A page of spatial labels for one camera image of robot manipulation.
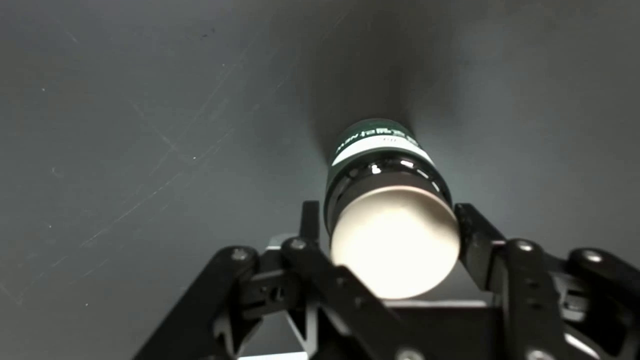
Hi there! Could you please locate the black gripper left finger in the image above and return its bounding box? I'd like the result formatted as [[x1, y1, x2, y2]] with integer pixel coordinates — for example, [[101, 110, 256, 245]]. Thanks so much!
[[133, 198, 402, 360]]

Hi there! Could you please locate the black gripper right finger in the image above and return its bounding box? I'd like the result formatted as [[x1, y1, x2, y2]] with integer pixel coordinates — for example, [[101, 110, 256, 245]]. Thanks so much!
[[454, 203, 640, 360]]

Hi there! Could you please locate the green bottle with white cap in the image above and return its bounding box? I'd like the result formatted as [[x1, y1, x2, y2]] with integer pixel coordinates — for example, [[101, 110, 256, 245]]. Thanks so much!
[[323, 118, 464, 303]]

